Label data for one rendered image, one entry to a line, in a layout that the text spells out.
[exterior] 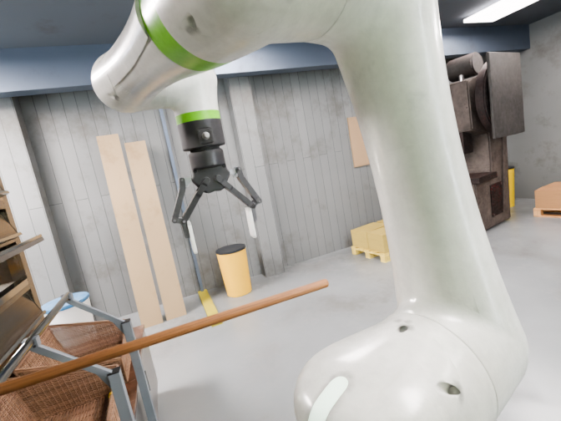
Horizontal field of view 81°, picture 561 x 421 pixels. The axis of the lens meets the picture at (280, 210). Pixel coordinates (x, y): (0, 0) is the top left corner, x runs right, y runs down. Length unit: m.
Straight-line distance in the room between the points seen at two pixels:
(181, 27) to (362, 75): 0.18
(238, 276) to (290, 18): 4.05
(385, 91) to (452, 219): 0.14
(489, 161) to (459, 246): 5.55
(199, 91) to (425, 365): 0.59
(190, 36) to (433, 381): 0.35
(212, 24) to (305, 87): 4.97
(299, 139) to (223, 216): 1.63
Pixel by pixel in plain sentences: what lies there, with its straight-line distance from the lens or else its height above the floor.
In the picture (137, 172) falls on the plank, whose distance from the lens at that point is 4.29.
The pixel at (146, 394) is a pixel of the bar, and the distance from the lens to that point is 2.13.
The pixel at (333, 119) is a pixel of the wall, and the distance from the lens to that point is 5.39.
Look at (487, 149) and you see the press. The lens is 5.91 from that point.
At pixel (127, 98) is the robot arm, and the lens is 0.63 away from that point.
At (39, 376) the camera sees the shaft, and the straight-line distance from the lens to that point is 1.12.
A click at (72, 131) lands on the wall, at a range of 4.71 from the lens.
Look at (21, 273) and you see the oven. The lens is 2.64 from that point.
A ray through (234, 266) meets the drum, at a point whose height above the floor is 0.41.
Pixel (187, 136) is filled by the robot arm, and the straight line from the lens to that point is 0.71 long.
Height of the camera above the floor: 1.63
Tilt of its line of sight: 9 degrees down
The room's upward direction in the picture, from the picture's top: 10 degrees counter-clockwise
